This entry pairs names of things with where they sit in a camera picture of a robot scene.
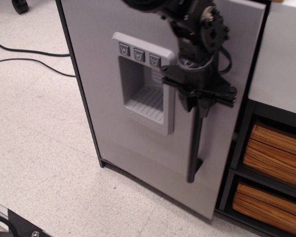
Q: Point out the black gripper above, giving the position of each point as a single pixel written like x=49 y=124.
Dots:
x=195 y=84

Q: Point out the grey toy fridge door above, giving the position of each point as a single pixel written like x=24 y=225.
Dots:
x=158 y=160

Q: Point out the dark bar door handle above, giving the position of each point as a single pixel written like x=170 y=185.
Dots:
x=194 y=162

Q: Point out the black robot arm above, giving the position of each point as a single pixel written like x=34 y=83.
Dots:
x=202 y=60

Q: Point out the grey water dispenser panel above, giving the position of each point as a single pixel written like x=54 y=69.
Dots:
x=146 y=98

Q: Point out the white sink front panel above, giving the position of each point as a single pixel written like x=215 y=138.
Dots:
x=274 y=79

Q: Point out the upper wooden striped drawer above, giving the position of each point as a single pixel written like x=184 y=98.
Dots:
x=272 y=152

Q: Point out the wooden striped drawer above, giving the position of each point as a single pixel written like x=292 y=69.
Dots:
x=272 y=152
x=266 y=207

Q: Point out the lower wooden striped drawer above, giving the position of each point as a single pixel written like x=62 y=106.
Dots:
x=266 y=207

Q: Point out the black caster wheel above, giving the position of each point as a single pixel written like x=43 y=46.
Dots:
x=20 y=6

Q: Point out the dark grey cabinet frame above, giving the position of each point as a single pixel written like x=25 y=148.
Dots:
x=236 y=172

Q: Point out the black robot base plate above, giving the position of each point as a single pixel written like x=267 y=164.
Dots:
x=24 y=227

